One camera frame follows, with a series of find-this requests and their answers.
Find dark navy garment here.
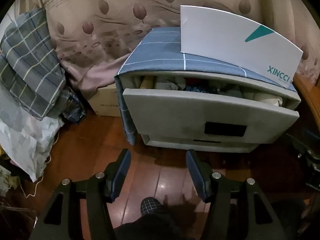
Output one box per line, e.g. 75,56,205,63
184,84,220,94

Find dark blue patterned bag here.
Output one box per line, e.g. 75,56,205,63
61,90,87,124

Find white crumpled sheet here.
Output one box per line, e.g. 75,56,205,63
0,90,65,183

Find white grey crumpled garment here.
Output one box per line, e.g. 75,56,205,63
154,79,185,90

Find beige leaf print curtain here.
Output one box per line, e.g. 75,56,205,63
15,0,320,98

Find blue checked cover cloth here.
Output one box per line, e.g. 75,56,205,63
114,27,298,145

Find grey plastic drawer cabinet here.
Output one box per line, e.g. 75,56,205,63
115,69,302,153

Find clothes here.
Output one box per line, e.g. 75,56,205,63
123,75,300,144

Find brown wooden furniture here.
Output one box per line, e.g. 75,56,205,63
291,74,320,130

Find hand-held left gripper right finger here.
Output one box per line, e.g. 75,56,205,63
186,149,288,240

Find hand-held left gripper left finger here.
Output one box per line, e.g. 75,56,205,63
29,149,132,240

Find brown cardboard box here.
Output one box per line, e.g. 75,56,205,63
87,84,120,117

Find right hand-held gripper finger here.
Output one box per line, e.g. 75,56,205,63
285,130,320,190

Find pale white folded garments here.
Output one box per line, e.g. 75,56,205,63
220,84,284,107

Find white cardboard box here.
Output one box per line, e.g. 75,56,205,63
180,5,304,89

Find grey plaid quilt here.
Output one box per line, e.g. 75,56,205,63
0,7,72,120

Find plaid slipper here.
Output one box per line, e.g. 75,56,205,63
140,197,165,217

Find thin white cord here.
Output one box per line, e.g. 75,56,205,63
24,152,52,198

